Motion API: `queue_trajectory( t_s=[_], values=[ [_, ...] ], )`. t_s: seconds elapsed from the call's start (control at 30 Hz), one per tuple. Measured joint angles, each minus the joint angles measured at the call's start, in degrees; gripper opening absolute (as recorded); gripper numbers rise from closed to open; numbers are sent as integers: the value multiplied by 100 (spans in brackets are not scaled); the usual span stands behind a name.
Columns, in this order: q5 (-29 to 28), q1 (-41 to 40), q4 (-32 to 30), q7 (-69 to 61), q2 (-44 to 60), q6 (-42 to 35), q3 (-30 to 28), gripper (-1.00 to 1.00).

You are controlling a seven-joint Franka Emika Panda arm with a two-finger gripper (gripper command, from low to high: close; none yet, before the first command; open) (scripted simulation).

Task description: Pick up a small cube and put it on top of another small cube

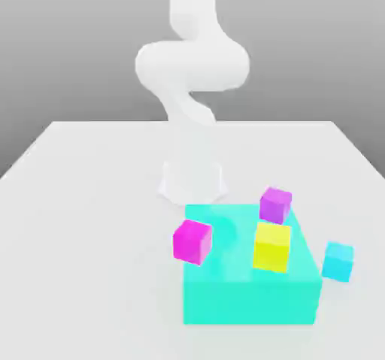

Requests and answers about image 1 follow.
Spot small magenta cube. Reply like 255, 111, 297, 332
172, 219, 214, 267

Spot small purple cube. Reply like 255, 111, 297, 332
259, 186, 293, 225

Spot small yellow cube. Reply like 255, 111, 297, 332
252, 221, 292, 274

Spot small cyan cube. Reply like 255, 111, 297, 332
320, 241, 355, 283

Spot large turquoise box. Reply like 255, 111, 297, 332
182, 203, 323, 326

